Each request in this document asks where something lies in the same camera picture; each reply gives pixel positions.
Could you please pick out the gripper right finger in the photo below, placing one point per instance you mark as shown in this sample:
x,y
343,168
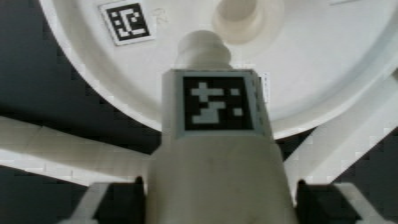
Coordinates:
x,y
331,204

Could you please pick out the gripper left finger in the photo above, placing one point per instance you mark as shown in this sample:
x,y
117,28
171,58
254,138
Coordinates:
x,y
112,204

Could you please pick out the white table leg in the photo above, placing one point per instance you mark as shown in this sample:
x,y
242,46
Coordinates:
x,y
217,181

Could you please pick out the white round table top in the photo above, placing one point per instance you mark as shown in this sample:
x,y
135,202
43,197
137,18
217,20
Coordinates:
x,y
324,56

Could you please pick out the white L-shaped fence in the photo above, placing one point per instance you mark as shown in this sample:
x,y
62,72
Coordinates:
x,y
82,161

